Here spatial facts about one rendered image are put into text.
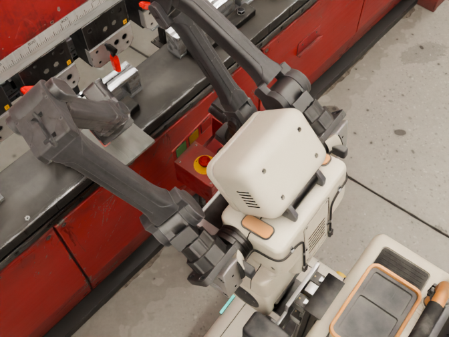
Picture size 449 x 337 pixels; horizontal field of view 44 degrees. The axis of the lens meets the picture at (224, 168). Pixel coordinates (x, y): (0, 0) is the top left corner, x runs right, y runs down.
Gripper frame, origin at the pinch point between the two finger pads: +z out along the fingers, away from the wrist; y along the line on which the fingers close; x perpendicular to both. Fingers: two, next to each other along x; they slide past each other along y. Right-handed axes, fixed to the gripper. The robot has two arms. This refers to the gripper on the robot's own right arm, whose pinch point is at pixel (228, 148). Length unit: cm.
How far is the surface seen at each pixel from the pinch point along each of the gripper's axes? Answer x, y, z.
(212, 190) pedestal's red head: 14.4, -5.0, 1.2
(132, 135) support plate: 24.4, 20.1, -17.4
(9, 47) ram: 38, 47, -47
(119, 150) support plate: 30.2, 19.5, -17.5
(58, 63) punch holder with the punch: 28, 43, -34
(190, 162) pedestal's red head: 11.4, 6.3, 1.8
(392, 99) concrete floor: -116, -34, 71
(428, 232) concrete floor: -60, -82, 60
